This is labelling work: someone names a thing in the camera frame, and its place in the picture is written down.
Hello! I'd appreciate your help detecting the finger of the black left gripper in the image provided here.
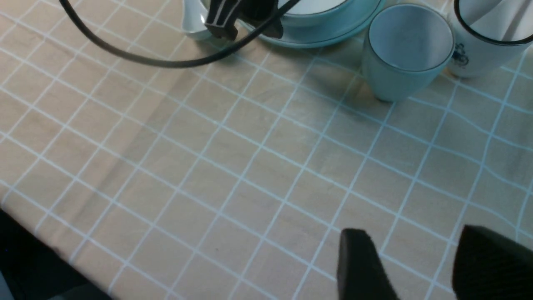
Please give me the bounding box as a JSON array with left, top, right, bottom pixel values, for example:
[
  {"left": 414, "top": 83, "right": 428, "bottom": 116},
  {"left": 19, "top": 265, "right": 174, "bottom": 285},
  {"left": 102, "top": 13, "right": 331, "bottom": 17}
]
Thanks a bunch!
[
  {"left": 205, "top": 0, "right": 242, "bottom": 41},
  {"left": 239, "top": 0, "right": 284, "bottom": 39}
]

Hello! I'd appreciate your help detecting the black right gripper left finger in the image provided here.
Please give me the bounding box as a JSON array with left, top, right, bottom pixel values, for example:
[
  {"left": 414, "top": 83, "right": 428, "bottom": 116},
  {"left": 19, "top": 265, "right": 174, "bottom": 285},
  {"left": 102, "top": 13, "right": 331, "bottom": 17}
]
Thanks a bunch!
[{"left": 336, "top": 228, "right": 399, "bottom": 300}]

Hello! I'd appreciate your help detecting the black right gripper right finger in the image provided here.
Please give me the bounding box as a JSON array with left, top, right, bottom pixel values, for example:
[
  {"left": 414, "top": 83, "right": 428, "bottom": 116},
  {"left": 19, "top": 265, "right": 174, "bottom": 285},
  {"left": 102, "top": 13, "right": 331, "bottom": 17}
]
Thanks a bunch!
[{"left": 452, "top": 225, "right": 533, "bottom": 300}]

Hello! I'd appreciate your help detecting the light blue bowl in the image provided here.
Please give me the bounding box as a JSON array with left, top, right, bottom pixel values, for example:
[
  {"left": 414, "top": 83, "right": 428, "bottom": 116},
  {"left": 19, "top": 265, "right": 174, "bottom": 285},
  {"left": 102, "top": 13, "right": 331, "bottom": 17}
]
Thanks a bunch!
[{"left": 200, "top": 0, "right": 359, "bottom": 29}]

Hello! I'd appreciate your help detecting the light blue cup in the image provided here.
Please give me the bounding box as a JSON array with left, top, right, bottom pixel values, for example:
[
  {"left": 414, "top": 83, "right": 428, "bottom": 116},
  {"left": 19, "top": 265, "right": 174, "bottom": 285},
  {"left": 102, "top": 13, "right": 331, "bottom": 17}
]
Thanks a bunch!
[{"left": 361, "top": 3, "right": 455, "bottom": 102}]

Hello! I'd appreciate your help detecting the light blue plate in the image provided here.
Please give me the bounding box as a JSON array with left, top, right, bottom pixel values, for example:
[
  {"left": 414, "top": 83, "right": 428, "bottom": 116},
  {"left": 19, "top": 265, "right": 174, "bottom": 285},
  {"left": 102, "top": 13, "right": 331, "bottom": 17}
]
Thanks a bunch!
[{"left": 258, "top": 0, "right": 385, "bottom": 49}]

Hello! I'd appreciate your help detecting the beige checked tablecloth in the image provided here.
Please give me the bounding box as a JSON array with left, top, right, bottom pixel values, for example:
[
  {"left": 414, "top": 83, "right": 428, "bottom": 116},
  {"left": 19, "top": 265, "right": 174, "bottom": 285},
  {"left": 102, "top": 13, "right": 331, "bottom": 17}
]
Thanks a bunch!
[{"left": 0, "top": 0, "right": 532, "bottom": 300}]

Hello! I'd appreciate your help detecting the white bicycle cup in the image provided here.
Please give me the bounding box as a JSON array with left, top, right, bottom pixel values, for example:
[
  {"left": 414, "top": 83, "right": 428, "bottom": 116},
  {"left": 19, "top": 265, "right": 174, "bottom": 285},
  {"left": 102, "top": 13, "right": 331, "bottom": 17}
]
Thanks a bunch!
[{"left": 448, "top": 0, "right": 533, "bottom": 78}]

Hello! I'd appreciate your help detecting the black cable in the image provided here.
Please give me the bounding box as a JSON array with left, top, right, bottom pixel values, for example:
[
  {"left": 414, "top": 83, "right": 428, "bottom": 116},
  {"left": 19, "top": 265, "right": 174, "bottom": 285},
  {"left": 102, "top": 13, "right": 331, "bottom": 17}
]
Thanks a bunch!
[{"left": 58, "top": 0, "right": 301, "bottom": 69}]

